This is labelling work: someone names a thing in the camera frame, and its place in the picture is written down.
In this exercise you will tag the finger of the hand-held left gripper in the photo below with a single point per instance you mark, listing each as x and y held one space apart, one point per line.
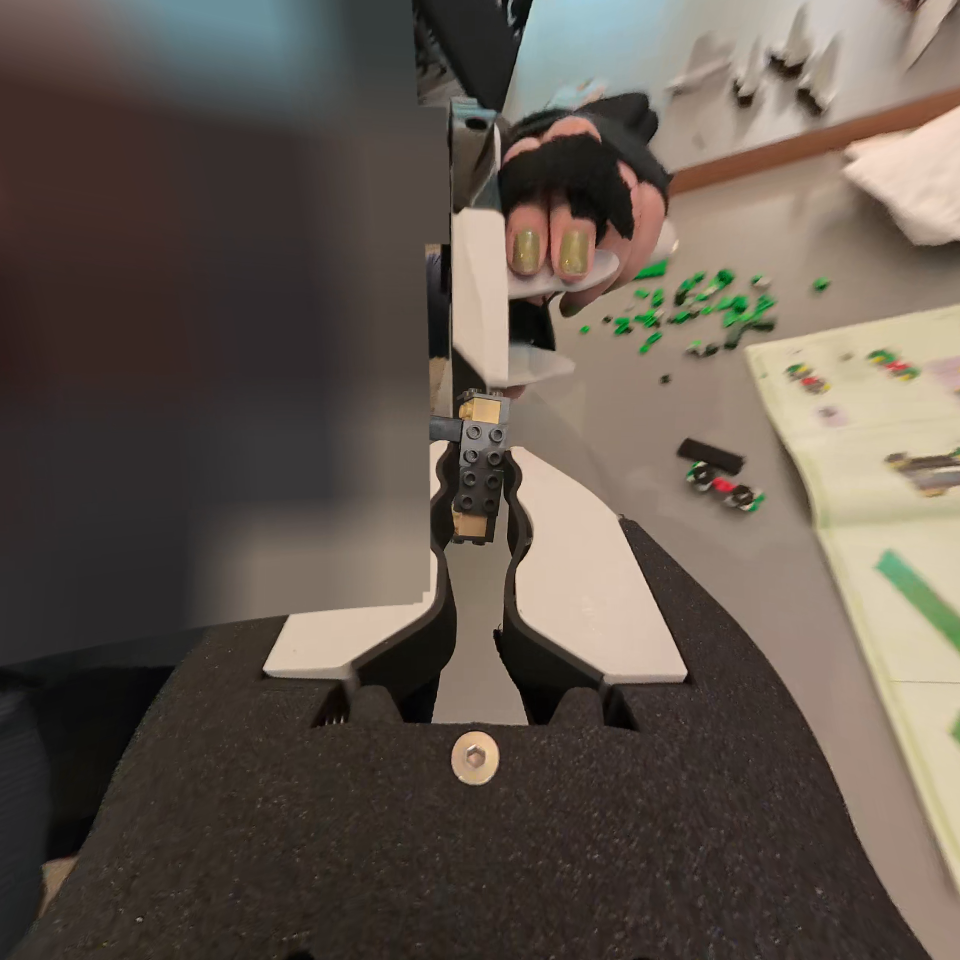
480 285

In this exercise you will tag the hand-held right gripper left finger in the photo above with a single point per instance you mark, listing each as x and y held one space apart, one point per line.
330 645

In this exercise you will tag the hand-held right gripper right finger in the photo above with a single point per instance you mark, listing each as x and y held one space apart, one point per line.
585 600

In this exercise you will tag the black and tan brick assembly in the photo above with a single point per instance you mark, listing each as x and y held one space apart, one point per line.
480 465

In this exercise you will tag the black tile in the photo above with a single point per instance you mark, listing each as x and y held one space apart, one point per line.
709 454

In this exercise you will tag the grey desk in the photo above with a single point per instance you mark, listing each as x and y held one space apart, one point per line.
637 420

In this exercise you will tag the person's left hand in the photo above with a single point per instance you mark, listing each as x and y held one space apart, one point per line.
577 172

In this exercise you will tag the white background table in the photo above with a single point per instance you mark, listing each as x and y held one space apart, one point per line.
615 45

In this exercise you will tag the small red green brick assembly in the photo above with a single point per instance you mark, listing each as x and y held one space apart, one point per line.
724 487

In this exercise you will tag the pile of green bricks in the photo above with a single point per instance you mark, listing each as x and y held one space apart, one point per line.
739 307

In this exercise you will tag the green instruction booklet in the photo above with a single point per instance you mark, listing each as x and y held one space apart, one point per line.
862 570

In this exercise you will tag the folded white paper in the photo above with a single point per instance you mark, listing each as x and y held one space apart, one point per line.
915 180

